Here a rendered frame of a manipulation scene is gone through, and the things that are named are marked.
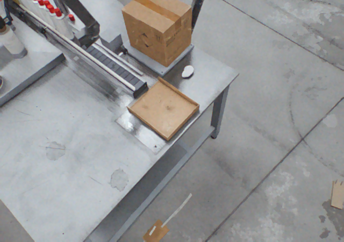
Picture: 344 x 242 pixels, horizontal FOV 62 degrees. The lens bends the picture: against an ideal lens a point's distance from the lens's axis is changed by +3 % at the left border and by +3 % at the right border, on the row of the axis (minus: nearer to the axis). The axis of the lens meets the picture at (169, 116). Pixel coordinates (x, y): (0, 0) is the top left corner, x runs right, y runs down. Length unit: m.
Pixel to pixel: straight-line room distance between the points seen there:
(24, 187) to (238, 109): 1.75
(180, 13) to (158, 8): 0.13
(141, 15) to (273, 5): 2.16
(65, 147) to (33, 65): 0.58
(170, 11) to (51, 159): 0.98
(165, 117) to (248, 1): 2.27
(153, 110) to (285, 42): 1.91
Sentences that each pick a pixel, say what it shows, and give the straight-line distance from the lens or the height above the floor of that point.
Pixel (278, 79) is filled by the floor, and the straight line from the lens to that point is 2.79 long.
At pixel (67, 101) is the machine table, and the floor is 0.83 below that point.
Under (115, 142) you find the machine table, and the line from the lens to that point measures 1.47.
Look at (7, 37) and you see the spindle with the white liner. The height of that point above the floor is 1.04.
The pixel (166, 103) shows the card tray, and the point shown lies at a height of 0.83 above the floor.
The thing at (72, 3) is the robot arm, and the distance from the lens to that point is 1.35.
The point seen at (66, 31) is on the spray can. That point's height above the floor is 0.95.
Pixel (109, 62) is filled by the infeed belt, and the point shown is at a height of 0.88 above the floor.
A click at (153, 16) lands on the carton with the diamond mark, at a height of 1.12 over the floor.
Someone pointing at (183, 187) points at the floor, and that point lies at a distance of 2.20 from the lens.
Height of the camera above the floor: 2.12
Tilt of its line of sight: 60 degrees down
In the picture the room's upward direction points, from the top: 7 degrees counter-clockwise
